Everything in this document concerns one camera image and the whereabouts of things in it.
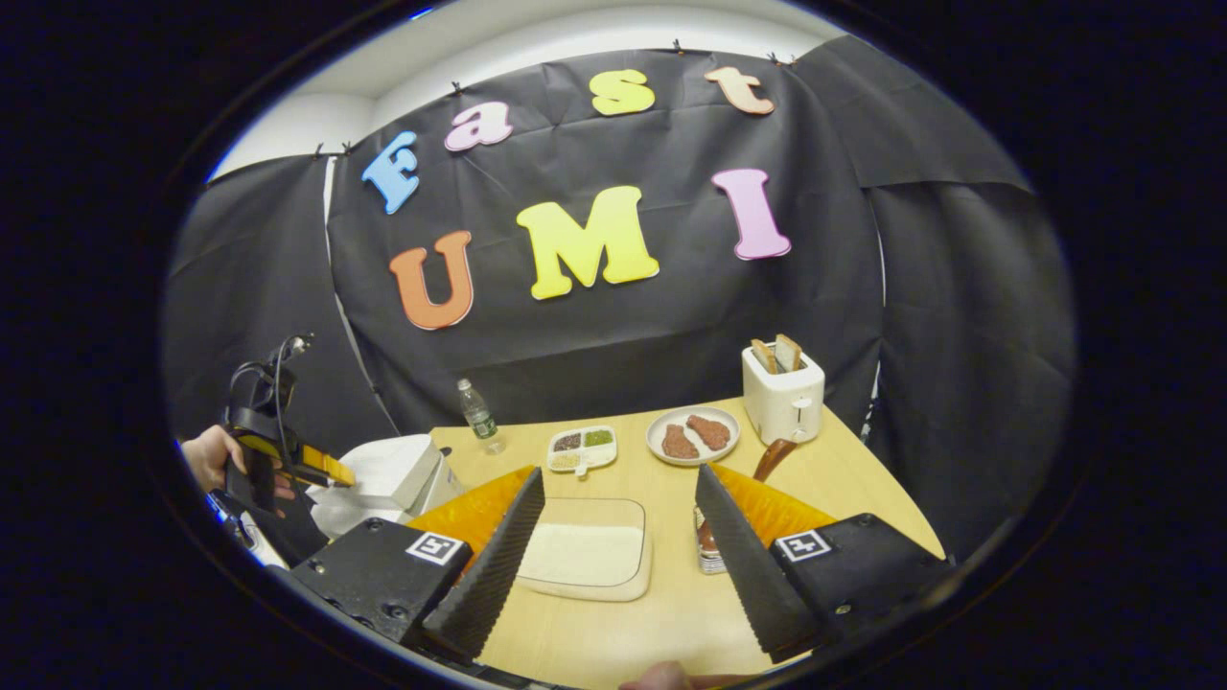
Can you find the brown wooden spoon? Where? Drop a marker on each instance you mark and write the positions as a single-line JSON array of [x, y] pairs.
[[772, 458]]

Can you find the white rice cooker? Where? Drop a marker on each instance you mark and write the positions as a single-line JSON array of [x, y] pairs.
[[383, 470]]

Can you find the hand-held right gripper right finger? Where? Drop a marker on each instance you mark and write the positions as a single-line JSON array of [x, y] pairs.
[[743, 565]]

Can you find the brown meat piece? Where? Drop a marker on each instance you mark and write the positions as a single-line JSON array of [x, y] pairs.
[[709, 431], [679, 443]]

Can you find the white oval plate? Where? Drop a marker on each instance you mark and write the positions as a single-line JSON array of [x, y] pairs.
[[653, 437]]

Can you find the white divided dish of beans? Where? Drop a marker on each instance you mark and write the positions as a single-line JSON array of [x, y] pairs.
[[580, 450]]

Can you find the clear tray of rice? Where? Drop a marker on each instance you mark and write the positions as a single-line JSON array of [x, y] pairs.
[[585, 556]]

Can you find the toast bread slice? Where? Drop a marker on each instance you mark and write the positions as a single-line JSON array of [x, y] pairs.
[[789, 353], [764, 356]]

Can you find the white toaster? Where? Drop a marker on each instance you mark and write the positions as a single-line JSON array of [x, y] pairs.
[[781, 402]]

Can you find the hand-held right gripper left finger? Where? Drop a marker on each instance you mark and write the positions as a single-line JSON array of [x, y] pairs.
[[498, 565]]

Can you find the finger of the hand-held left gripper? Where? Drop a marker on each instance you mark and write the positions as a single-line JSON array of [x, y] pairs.
[[326, 467]]

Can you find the clear plastic water bottle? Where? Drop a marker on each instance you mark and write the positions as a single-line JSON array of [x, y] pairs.
[[477, 414]]

